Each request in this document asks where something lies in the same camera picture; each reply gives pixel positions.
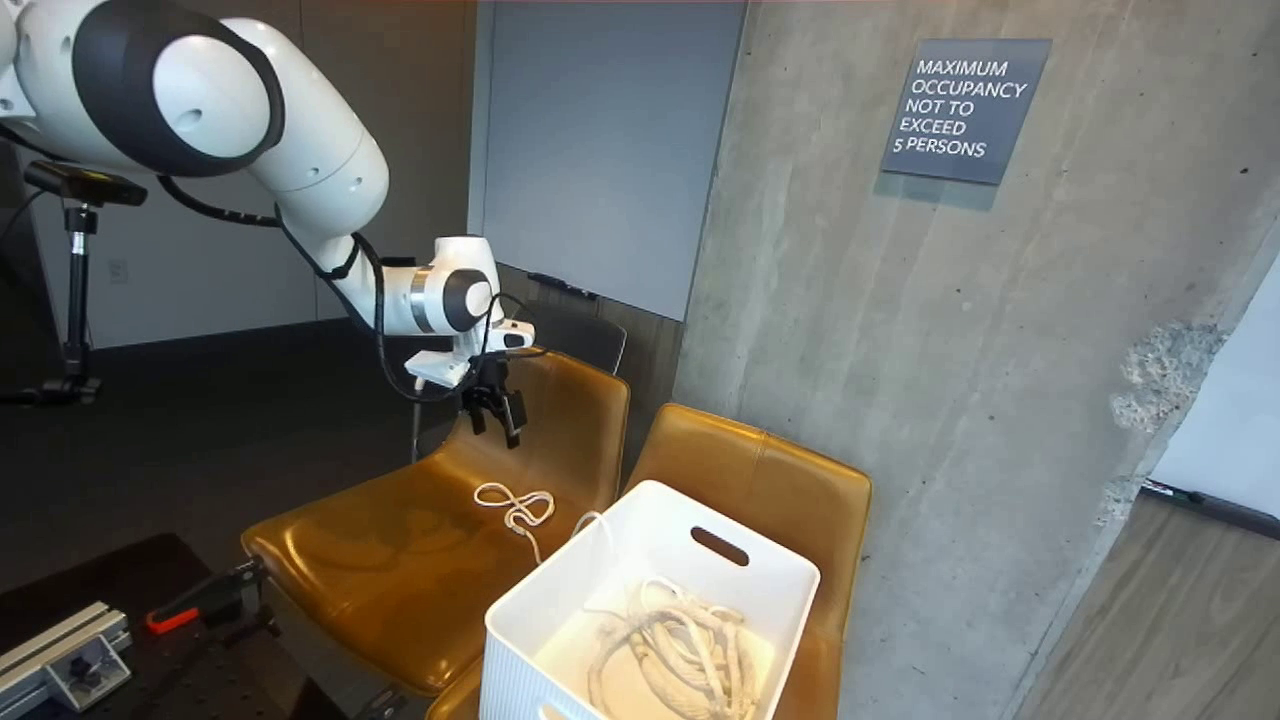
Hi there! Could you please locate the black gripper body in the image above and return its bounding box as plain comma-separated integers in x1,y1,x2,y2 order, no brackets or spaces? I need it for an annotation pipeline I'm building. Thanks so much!
459,354,522,409

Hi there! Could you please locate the thin white rope green tape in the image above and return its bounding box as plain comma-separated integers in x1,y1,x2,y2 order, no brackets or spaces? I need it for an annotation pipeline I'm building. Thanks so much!
466,478,599,567

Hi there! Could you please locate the thick white braided rope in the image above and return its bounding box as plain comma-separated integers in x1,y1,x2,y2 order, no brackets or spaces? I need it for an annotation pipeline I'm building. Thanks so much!
594,586,772,720
592,592,772,720

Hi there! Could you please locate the white laundry basket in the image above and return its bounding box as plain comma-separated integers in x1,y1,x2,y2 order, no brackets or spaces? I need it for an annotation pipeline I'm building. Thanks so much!
477,478,822,720

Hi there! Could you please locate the mustard leather chair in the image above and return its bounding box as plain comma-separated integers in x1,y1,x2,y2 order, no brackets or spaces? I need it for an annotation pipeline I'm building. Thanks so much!
423,401,877,720
237,334,636,705

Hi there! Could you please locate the whiteboard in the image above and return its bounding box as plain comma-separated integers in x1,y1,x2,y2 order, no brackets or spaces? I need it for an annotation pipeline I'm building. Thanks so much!
477,0,747,323

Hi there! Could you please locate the black tripod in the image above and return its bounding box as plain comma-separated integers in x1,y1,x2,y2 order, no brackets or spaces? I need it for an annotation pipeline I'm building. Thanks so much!
14,196,107,409

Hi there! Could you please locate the grey occupancy sign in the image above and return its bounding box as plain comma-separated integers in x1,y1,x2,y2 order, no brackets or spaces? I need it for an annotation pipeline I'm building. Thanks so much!
877,37,1054,191

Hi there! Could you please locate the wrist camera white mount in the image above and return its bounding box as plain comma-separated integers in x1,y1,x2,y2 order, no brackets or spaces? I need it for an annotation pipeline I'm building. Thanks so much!
398,318,538,392

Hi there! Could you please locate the orange handled black clamp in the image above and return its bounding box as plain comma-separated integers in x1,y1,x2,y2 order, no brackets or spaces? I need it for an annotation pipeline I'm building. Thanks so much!
141,555,262,642

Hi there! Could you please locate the black camera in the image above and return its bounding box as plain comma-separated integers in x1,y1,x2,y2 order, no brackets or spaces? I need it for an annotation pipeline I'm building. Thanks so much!
19,158,152,211

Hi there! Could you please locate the aluminium rail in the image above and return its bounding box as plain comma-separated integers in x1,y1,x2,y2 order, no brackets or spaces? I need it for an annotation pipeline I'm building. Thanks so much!
0,598,137,720

